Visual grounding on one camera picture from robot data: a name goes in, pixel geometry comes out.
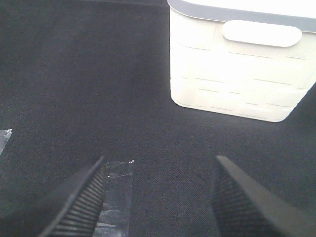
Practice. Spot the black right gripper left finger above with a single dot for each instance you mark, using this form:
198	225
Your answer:
72	210

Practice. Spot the clear tape strip right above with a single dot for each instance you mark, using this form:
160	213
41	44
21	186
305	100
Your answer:
115	214

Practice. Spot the white plastic storage bin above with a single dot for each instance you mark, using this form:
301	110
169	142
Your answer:
248	58

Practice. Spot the clear tape strip middle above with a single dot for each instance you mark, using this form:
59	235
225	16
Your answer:
4	137

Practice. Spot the clear tape strip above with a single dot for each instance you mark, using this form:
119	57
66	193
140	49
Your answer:
4	137
115	214

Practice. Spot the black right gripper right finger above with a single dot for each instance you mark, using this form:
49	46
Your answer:
244	208

